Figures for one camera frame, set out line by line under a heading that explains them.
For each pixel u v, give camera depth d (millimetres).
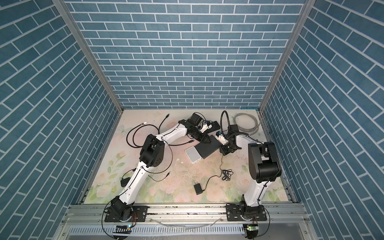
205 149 959
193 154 941
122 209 637
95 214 752
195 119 871
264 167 495
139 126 1098
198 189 808
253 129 1081
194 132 888
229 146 830
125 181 826
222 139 894
